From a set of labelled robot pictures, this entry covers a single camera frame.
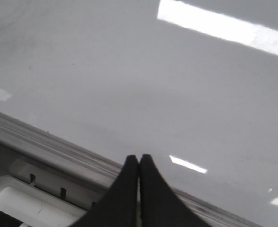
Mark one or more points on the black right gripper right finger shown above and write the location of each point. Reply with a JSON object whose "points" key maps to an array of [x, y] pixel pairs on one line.
{"points": [[160, 207]]}

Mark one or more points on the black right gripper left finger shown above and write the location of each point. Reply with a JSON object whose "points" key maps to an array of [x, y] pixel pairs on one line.
{"points": [[117, 208]]}

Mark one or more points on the white plastic marker tray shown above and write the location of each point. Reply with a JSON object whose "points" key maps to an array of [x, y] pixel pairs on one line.
{"points": [[37, 198]]}

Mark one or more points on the white whiteboard with aluminium frame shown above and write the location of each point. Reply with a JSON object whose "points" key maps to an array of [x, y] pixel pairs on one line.
{"points": [[194, 83]]}

